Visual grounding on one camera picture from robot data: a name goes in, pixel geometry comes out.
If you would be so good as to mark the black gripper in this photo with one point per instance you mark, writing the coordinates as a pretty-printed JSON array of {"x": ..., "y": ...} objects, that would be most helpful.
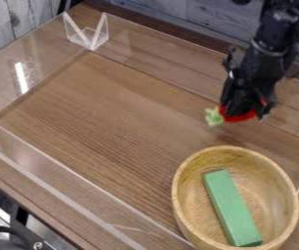
[{"x": 259, "y": 68}]

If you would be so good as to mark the black metal table bracket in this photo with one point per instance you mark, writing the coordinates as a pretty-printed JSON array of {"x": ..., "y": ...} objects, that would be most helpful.
[{"x": 33, "y": 242}]

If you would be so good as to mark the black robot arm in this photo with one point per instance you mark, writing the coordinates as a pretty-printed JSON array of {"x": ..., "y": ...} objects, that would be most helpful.
[{"x": 278, "y": 31}]

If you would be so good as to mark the clear acrylic corner bracket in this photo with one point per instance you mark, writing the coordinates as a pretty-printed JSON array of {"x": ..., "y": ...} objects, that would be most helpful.
[{"x": 91, "y": 38}]

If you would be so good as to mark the oval wooden bowl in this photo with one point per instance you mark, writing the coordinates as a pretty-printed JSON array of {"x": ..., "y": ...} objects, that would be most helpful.
[{"x": 266, "y": 188}]

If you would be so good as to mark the green rectangular block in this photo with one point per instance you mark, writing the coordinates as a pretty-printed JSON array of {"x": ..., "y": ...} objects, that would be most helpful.
[{"x": 235, "y": 216}]

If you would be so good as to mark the clear acrylic table enclosure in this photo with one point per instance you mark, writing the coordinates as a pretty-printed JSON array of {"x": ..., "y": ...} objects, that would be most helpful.
[{"x": 97, "y": 125}]

